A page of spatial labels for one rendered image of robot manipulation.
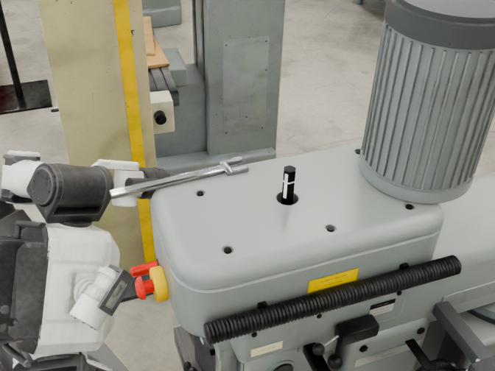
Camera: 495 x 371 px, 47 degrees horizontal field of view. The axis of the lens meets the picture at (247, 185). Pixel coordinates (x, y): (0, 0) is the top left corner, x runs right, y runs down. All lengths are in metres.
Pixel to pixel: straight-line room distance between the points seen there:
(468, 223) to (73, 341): 0.83
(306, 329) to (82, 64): 1.88
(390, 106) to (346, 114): 4.09
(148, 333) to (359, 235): 2.36
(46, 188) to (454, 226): 0.81
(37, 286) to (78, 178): 0.23
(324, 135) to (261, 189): 3.72
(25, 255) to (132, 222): 1.99
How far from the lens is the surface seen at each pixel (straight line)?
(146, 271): 1.10
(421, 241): 0.99
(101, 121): 2.79
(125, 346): 3.15
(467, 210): 1.23
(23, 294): 1.22
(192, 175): 1.00
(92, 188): 1.25
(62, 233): 1.24
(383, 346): 1.20
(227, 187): 0.98
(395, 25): 0.89
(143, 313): 3.27
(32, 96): 5.38
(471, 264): 1.17
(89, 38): 2.60
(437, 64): 0.87
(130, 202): 1.54
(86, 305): 1.15
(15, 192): 1.44
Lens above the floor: 2.49
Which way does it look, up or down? 38 degrees down
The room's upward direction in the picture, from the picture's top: 2 degrees clockwise
